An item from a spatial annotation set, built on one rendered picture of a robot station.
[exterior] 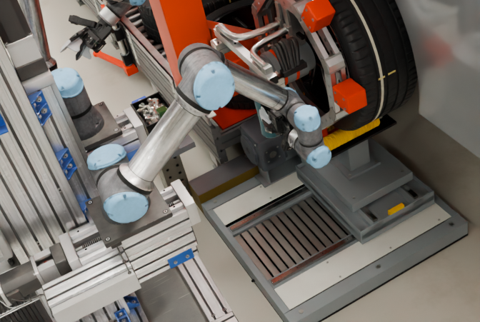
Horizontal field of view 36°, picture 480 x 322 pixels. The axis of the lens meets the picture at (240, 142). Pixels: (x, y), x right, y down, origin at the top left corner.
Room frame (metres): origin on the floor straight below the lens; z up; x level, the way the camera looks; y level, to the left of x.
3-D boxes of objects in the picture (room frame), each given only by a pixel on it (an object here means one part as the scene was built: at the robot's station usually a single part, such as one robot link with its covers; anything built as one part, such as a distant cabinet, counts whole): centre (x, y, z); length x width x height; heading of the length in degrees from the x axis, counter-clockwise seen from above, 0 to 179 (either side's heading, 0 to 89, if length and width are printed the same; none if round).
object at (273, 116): (1.87, -0.16, 0.86); 0.12 x 0.08 x 0.09; 19
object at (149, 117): (2.56, 0.32, 0.51); 0.20 x 0.14 x 0.13; 17
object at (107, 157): (1.72, 0.39, 0.98); 0.13 x 0.12 x 0.14; 13
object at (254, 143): (2.50, -0.22, 0.26); 0.42 x 0.18 x 0.35; 109
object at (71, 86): (2.20, 0.54, 0.98); 0.13 x 0.12 x 0.14; 43
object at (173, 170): (2.63, 0.34, 0.21); 0.10 x 0.10 x 0.42; 19
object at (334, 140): (2.16, -0.42, 0.51); 0.29 x 0.06 x 0.06; 109
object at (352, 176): (2.29, -0.45, 0.32); 0.40 x 0.30 x 0.28; 19
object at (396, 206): (2.25, -0.46, 0.13); 0.50 x 0.36 x 0.10; 19
